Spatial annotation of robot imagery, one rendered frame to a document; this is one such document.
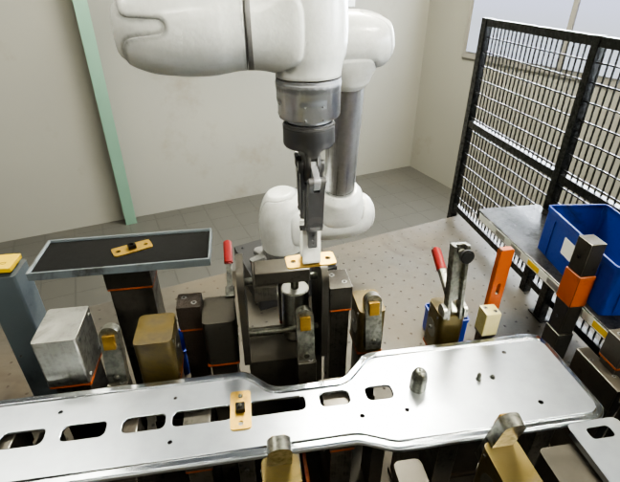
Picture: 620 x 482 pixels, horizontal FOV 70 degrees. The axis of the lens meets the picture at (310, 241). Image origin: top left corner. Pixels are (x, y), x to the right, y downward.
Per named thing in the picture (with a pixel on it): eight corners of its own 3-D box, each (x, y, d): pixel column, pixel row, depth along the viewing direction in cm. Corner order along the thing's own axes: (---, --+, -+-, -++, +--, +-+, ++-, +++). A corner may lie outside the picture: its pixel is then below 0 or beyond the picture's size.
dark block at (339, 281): (325, 419, 115) (329, 288, 93) (321, 398, 121) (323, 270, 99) (344, 417, 116) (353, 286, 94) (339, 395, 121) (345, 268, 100)
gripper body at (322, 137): (278, 112, 66) (281, 170, 71) (286, 128, 59) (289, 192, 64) (327, 109, 67) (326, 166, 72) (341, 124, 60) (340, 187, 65)
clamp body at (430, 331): (419, 425, 114) (439, 317, 96) (406, 394, 122) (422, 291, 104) (443, 421, 115) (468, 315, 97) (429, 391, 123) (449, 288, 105)
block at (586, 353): (570, 483, 100) (618, 391, 85) (539, 436, 111) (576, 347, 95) (583, 481, 101) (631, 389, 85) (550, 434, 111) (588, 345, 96)
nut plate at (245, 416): (252, 428, 78) (251, 424, 78) (230, 431, 78) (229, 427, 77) (250, 390, 85) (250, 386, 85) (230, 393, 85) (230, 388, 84)
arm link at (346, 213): (308, 218, 167) (365, 213, 169) (314, 251, 156) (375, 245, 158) (306, -1, 110) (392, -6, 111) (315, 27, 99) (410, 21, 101)
